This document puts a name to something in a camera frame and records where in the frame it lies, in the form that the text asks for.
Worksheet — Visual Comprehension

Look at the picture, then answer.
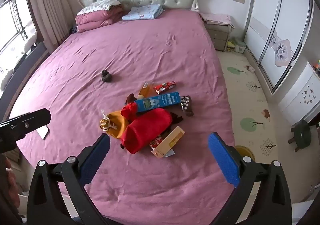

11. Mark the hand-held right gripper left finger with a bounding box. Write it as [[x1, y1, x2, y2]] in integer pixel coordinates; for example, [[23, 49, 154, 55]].
[[26, 133, 118, 225]]

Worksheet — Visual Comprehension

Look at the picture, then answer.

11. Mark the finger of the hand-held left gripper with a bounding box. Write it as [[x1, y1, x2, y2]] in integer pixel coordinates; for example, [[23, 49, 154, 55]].
[[0, 108, 52, 153]]

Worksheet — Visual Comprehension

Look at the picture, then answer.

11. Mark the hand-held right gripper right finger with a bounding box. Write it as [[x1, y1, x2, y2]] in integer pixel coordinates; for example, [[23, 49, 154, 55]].
[[208, 132, 294, 225]]

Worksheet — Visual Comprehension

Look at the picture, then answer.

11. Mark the yellow waste bin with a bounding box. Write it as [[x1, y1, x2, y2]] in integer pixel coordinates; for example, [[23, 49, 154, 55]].
[[234, 145, 255, 163]]

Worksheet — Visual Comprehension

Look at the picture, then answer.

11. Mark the yellow drawstring pouch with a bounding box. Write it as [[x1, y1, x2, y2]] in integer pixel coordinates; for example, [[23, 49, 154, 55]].
[[100, 110, 129, 139]]

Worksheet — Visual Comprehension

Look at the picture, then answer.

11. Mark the tan cardboard box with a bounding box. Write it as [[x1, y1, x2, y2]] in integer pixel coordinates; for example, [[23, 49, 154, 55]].
[[152, 126, 185, 159]]

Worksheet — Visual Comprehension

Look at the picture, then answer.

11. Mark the red mesh bag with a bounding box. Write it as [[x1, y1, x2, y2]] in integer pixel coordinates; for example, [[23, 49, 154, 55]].
[[121, 102, 173, 153]]

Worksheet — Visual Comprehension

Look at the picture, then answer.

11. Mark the blue carton box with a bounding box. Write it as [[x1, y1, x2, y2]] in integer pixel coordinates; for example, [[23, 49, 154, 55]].
[[134, 91, 181, 113]]

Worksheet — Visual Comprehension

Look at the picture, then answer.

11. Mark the person's left forearm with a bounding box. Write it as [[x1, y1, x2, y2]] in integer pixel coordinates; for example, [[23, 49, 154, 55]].
[[0, 155, 22, 218]]

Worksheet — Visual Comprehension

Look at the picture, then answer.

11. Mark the cream tree print play mat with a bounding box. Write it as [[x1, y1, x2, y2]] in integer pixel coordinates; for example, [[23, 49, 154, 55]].
[[216, 50, 298, 203]]

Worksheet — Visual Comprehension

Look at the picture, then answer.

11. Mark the brown printed sock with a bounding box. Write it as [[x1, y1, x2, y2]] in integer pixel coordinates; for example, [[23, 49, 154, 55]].
[[180, 95, 194, 117]]

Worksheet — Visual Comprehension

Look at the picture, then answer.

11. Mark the green stool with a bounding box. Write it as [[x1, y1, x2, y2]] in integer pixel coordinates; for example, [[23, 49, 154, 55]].
[[288, 119, 312, 153]]

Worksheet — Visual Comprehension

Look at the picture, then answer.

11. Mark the orange packet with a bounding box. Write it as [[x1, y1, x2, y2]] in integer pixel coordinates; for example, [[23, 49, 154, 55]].
[[137, 82, 153, 99]]

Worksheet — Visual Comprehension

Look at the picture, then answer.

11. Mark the window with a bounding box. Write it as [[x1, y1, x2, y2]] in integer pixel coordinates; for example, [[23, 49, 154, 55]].
[[0, 0, 38, 73]]

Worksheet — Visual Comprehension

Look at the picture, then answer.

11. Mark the red snack wrapper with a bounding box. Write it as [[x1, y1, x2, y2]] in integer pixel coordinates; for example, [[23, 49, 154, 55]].
[[153, 80, 176, 93]]

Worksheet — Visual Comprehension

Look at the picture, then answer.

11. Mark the white cabinet with stickers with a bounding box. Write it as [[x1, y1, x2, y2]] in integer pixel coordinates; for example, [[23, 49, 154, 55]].
[[277, 62, 320, 125]]

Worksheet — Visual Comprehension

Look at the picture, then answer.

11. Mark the bed with pink sheet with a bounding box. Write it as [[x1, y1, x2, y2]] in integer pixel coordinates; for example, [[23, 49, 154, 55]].
[[9, 10, 235, 218]]

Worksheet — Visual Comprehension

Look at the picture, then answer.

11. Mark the green white storage box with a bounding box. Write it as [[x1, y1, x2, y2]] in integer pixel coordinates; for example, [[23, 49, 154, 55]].
[[232, 39, 247, 53]]

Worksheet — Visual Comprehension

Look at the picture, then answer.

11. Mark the beige curtain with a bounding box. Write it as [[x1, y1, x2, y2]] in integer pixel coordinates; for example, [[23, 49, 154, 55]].
[[25, 0, 73, 45]]

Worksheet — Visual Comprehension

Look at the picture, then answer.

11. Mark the grey nightstand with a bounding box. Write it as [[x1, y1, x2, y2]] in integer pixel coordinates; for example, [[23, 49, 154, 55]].
[[204, 21, 230, 52]]

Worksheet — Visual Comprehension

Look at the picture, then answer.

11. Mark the folded pink quilt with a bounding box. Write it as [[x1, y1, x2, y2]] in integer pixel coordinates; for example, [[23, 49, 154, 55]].
[[76, 5, 125, 33]]

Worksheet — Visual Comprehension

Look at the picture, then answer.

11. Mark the white striped pillow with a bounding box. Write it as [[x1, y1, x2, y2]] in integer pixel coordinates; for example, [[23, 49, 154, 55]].
[[76, 0, 121, 15]]

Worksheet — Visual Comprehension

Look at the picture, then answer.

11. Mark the pink cloth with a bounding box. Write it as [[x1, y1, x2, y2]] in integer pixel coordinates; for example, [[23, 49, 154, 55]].
[[201, 13, 232, 26]]

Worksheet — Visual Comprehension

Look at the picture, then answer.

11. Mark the white sliding door wardrobe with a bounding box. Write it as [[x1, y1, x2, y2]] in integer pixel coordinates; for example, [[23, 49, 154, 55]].
[[244, 0, 314, 94]]

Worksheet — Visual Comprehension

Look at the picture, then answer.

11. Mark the folded light blue blanket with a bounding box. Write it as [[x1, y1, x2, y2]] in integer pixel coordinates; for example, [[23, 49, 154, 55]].
[[122, 4, 163, 21]]

